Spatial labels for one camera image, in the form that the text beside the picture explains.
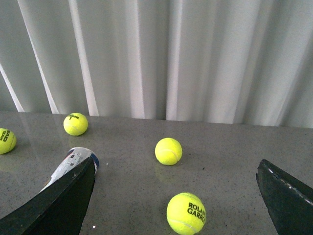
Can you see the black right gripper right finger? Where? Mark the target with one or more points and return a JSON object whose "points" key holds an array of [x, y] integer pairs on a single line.
{"points": [[288, 200]]}

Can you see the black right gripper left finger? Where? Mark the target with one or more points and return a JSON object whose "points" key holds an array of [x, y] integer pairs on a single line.
{"points": [[59, 209]]}

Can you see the clear Wilson tennis ball can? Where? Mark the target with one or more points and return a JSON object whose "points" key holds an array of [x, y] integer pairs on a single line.
{"points": [[74, 157]]}

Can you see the Wilson 3 tennis ball far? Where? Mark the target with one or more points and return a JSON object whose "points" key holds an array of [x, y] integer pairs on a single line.
{"points": [[75, 124]]}

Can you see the Head Team tennis ball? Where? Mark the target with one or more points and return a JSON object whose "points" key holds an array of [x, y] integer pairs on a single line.
{"points": [[7, 140]]}

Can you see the Roland Garros tennis ball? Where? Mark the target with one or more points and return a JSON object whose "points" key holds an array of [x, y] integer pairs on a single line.
{"points": [[186, 214]]}

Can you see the plain yellow tennis ball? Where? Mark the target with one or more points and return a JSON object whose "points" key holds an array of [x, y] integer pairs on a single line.
{"points": [[168, 151]]}

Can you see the white pleated curtain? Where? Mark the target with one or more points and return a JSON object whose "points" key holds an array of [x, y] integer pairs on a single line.
{"points": [[219, 61]]}

